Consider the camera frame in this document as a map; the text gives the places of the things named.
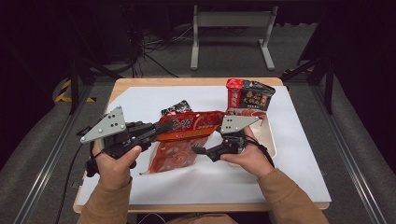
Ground aluminium floor rail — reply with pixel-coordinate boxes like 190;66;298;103
12;84;95;224
310;84;388;224

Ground black floor cables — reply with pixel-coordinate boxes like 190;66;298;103
122;22;195;78

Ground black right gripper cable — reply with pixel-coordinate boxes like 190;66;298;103
246;138;276;168

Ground large red black food packet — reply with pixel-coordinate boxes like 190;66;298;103
226;77;276;120

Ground yellow black hazard tape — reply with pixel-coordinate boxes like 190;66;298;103
54;78;96;104

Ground person's lap tan clothing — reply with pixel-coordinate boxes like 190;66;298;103
165;213;239;224

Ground white paper sheet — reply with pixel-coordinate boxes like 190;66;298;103
76;85;332;206

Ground white metal stand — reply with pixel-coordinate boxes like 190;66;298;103
190;4;279;71

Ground orange food packet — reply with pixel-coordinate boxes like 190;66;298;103
139;110;226;175

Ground small red black food packet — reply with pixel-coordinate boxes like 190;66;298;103
161;99;193;117

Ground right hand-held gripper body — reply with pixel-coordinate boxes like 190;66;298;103
206;116;260;162

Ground white divided container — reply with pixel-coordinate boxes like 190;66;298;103
228;111;277;166

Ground person's right hand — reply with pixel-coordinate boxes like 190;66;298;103
219;127;275;179

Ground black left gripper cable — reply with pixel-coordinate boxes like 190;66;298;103
55;141;104;224

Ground black tripod stand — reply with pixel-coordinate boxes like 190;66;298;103
280;54;336;115
65;54;123;116

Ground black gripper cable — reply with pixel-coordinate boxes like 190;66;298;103
55;141;104;224
246;138;276;168

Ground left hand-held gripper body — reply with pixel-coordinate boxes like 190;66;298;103
79;105;157;159

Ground person's left hand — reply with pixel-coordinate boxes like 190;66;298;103
92;141;143;190

